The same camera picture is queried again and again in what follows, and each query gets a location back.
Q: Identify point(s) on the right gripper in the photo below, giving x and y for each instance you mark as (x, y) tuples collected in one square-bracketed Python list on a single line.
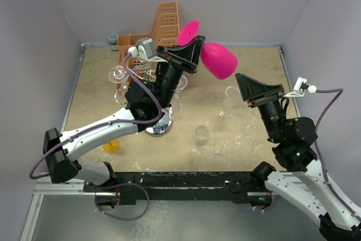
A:
[(251, 89)]

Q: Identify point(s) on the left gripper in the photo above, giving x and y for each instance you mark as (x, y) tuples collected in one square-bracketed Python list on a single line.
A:
[(181, 58)]

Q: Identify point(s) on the pink plastic goblet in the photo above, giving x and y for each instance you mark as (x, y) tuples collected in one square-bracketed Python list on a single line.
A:
[(216, 58)]

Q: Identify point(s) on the clear champagne flute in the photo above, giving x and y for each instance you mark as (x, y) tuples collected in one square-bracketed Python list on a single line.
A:
[(176, 105)]

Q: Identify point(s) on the clear wine glass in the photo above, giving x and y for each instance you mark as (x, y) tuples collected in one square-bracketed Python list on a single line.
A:
[(200, 139), (120, 77), (230, 101)]

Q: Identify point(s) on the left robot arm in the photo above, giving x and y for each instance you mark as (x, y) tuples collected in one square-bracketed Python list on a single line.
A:
[(145, 100)]

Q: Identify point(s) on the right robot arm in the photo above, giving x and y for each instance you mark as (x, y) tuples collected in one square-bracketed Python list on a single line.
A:
[(322, 200)]

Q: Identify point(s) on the clear back wine glass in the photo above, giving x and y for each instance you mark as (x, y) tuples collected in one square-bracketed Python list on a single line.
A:
[(230, 101)]

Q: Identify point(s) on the clear front wine glass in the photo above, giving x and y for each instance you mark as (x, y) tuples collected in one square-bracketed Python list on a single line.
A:
[(200, 139)]

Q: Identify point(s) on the chrome wine glass rack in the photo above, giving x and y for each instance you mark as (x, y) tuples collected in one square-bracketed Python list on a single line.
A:
[(164, 124)]

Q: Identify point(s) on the orange plastic file organizer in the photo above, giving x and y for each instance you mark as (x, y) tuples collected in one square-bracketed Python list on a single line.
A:
[(164, 32)]

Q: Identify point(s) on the small grey cap bottle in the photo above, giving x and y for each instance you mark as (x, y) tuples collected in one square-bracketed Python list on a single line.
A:
[(113, 41)]

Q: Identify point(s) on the yellow plastic goblet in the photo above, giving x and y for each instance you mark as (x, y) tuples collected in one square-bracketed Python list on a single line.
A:
[(112, 146)]

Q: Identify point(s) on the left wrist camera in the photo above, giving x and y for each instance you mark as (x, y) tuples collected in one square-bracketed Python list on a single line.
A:
[(145, 50)]

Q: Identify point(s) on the black base frame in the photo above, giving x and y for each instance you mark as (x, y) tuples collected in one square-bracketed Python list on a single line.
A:
[(237, 187)]

